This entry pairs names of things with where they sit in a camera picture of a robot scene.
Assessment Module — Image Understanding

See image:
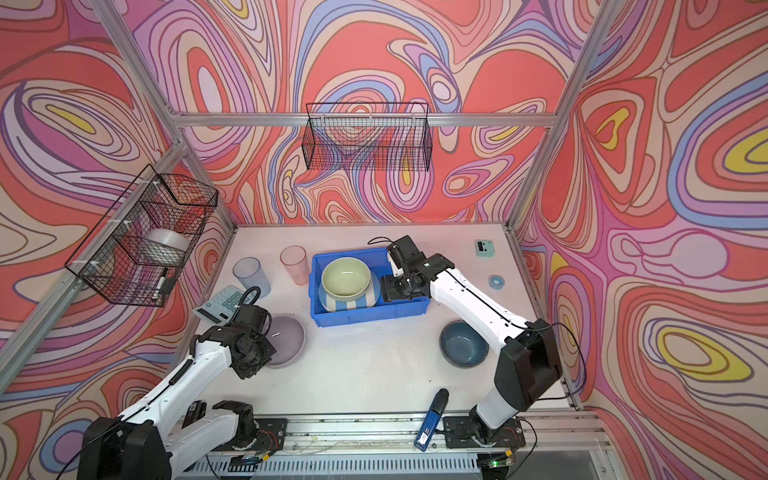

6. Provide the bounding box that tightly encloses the blue tape roll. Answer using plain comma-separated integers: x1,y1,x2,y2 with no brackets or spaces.
488,275,505,290

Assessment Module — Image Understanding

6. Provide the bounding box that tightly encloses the small mint timer box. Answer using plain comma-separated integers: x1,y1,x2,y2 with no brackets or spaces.
475,240,495,258

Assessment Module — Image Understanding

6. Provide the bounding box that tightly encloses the dark blue bowl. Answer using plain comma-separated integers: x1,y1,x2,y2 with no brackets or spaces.
439,320,489,369

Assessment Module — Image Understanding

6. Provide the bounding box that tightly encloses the blue black handheld tool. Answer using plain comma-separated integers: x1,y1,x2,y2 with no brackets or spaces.
414,388,449,452

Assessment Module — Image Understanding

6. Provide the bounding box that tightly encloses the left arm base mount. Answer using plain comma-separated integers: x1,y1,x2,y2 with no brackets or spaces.
212,418,288,454

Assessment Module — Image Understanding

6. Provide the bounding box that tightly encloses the mint calculator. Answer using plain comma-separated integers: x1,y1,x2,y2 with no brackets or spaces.
193,285,244,325

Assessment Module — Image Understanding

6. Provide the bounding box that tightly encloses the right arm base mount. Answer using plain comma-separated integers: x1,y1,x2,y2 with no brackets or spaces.
441,411,526,452

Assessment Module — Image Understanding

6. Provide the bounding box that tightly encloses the wire basket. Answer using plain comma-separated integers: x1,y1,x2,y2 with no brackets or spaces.
65,166,219,308
301,101,433,173

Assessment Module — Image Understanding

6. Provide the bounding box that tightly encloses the light green bowl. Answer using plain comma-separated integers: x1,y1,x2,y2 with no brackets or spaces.
321,257,371,300

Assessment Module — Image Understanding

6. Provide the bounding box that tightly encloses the left wire basket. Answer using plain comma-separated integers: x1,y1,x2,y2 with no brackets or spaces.
65,166,219,308

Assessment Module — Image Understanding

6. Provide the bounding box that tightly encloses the back wire basket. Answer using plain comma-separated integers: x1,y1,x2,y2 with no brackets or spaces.
301,101,433,173

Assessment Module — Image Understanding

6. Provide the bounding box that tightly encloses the black device at base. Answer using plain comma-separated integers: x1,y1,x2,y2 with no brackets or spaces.
182,400,207,428

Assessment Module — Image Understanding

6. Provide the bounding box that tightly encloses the pink plastic cup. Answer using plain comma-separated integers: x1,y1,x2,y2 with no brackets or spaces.
279,245,310,286

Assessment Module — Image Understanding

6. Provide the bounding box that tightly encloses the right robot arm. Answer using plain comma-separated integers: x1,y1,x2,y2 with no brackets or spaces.
380,235,563,431

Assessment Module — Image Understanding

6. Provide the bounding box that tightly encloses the blue plastic bin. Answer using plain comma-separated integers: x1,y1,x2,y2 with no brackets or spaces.
308,248,430,327

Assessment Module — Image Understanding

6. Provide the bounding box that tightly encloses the grey plastic cup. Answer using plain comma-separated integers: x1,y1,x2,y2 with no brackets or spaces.
232,257,271,299

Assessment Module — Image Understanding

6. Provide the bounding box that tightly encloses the white tape roll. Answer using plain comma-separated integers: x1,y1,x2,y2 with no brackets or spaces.
140,228,189,267

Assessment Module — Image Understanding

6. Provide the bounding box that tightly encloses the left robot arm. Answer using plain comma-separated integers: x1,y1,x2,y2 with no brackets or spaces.
77,304,276,479

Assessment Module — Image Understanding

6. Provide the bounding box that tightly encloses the lilac bowl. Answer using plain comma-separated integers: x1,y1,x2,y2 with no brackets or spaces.
266,316,306,369

